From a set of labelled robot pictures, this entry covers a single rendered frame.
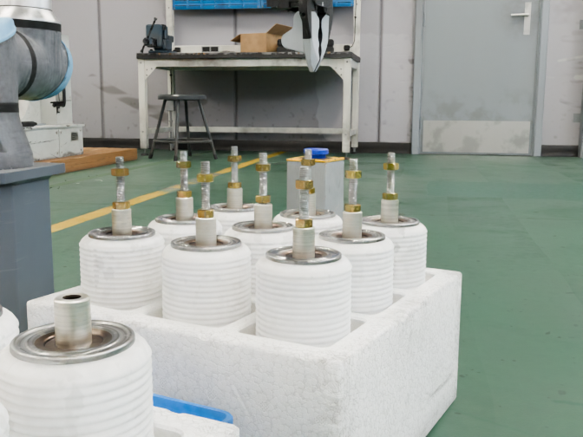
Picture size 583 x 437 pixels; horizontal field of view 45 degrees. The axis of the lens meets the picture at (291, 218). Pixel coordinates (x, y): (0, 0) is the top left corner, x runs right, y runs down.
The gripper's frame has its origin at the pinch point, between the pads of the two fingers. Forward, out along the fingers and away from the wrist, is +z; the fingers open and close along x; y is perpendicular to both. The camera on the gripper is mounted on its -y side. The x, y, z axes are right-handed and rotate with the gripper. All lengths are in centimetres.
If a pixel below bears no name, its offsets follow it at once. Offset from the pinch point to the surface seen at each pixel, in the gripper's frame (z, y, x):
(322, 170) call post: 16.4, -2.9, 3.5
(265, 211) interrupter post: 18.9, -8.3, 29.7
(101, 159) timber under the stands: 42, 269, -233
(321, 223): 21.6, -11.0, 20.1
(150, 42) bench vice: -36, 288, -307
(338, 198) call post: 21.2, -3.5, -1.4
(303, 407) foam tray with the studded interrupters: 33, -23, 49
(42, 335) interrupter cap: 21, -16, 71
